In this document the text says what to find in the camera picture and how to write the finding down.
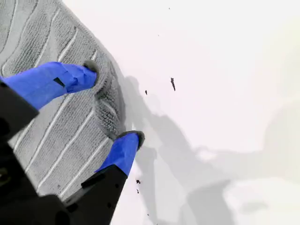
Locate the grey striped square towel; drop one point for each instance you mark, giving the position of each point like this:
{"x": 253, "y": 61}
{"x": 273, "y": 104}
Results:
{"x": 70, "y": 140}

